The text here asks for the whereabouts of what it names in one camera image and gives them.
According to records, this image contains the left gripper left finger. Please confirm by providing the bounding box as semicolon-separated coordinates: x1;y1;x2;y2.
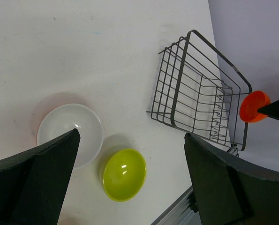
0;129;80;225

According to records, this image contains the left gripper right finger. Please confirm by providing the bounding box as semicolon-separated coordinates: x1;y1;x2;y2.
184;133;279;225

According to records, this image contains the red-orange plastic bowl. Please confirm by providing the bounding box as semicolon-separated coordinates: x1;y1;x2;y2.
239;90;271;123

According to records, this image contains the white bowl orange outside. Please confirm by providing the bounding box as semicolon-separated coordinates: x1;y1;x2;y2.
37;104;104;170

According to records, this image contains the lime green bowl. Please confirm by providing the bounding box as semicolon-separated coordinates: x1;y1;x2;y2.
102;149;147;202

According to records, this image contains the aluminium frame rail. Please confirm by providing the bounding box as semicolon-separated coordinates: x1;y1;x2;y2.
151;144;202;225

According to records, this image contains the dark wire dish rack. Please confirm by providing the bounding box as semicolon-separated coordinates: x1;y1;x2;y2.
149;30;252;153

